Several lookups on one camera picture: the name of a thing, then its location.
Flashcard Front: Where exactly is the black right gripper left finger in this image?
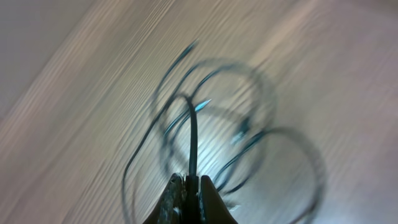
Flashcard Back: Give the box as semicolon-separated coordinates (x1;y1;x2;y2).
143;173;185;224

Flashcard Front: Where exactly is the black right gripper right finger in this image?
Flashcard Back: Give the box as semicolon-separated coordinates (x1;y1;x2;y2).
200;175;238;224

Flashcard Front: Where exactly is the black cable with white plug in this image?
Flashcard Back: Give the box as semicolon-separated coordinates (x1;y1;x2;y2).
152;39;277;175

